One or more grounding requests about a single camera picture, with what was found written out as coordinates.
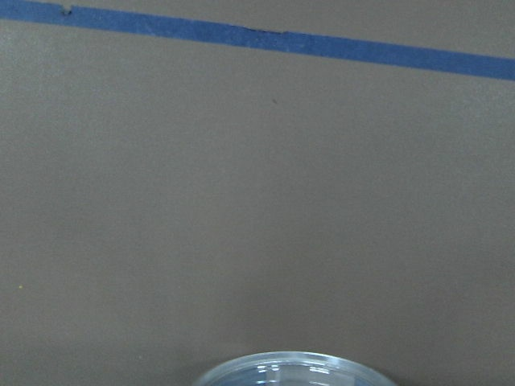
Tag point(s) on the clear tennis ball can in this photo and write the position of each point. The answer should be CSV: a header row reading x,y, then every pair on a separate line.
x,y
292,368

